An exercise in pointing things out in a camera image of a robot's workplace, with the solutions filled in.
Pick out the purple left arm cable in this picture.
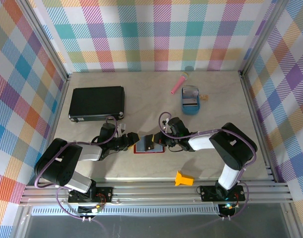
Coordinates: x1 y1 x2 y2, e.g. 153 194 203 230
35 116 119 222

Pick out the black briefcase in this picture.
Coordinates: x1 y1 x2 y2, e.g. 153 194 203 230
68 85 126 123

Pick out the black controller bracket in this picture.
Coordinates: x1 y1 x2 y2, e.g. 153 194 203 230
218 202 239 218
77 204 101 216

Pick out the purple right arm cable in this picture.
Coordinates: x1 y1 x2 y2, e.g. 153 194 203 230
158 112 258 220

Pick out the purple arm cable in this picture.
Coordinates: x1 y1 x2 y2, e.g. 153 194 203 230
35 116 119 222
158 112 258 220

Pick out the blue oval card tin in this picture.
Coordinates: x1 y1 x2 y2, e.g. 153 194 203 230
181 85 201 116

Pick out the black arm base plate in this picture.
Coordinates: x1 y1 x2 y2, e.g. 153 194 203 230
199 184 246 202
67 186 114 203

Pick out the aluminium side rail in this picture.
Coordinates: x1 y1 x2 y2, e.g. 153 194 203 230
34 74 72 186
239 73 277 184

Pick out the yellow plastic stand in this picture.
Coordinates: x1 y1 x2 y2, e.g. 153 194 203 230
175 170 195 187

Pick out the grey slotted cable duct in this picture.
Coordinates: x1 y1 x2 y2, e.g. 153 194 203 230
31 207 221 216

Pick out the red card holder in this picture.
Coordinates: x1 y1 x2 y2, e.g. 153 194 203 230
133 140 166 155

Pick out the pink toy microphone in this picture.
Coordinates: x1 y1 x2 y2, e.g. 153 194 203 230
170 71 189 95

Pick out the aluminium frame rail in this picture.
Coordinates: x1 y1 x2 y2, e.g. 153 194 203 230
19 181 294 207

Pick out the white credit card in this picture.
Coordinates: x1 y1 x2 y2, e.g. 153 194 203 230
182 86 199 99

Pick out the grey striped credit card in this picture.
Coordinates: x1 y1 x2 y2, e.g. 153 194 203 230
182 98 199 108

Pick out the aluminium frame post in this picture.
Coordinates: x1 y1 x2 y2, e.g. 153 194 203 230
17 0 72 84
238 0 291 80

